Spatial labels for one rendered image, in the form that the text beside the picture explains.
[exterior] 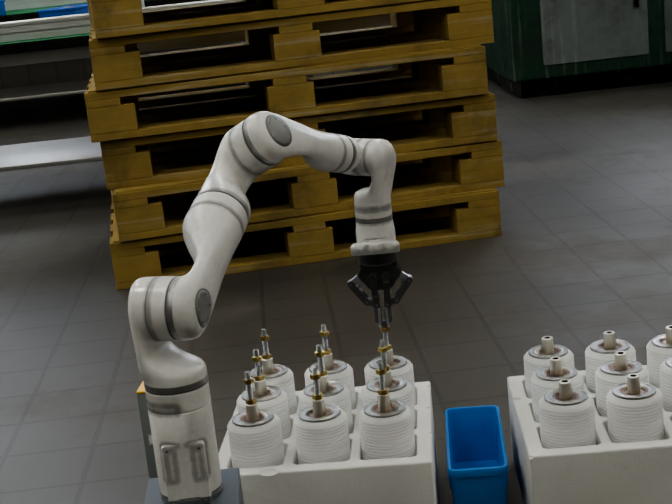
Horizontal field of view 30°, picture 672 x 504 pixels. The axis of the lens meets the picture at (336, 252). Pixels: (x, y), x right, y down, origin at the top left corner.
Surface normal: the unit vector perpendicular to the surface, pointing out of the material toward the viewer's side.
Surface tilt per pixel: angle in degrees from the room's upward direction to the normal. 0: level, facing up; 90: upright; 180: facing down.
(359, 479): 90
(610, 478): 90
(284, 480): 90
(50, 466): 0
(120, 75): 90
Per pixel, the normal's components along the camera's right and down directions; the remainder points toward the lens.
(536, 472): -0.04, 0.25
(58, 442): -0.10, -0.96
